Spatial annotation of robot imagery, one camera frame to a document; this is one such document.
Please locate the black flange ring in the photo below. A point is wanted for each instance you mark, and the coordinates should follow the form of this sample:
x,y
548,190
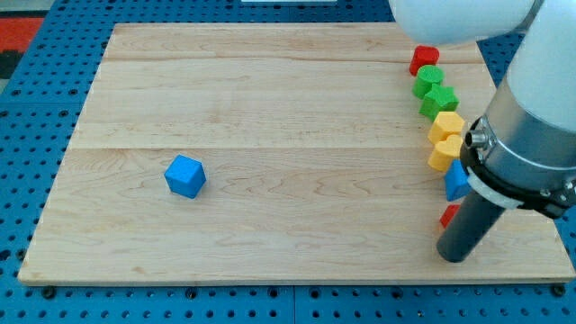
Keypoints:
x,y
529,173

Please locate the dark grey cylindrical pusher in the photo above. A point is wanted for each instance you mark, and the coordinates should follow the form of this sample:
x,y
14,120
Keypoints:
x,y
471,223

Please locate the blue cube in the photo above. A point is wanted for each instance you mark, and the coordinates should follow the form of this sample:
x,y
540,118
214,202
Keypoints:
x,y
185,176

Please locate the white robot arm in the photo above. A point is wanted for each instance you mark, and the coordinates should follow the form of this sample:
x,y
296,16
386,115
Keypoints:
x,y
538,91

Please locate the red block top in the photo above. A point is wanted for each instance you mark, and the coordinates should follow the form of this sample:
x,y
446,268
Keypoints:
x,y
422,56

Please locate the red block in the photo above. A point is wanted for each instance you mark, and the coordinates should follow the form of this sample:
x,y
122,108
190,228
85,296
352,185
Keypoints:
x,y
448,214
422,56

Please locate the red block bottom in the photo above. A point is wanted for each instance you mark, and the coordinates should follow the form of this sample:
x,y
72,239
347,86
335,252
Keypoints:
x,y
448,214

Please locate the blue triangle block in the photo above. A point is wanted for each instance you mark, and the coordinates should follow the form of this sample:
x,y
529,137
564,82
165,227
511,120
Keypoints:
x,y
456,181

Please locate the yellow heart block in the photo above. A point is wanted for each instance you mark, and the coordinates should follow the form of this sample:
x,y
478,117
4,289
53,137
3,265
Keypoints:
x,y
444,152

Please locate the yellow hexagon block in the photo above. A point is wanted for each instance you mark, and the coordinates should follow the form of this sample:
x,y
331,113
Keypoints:
x,y
444,125

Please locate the green star block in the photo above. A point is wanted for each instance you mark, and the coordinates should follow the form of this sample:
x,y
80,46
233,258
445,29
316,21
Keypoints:
x,y
438,99

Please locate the green cylinder block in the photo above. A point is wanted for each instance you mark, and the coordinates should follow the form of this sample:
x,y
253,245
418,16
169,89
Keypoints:
x,y
427,76

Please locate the wooden board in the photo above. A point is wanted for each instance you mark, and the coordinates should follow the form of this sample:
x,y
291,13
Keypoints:
x,y
316,164

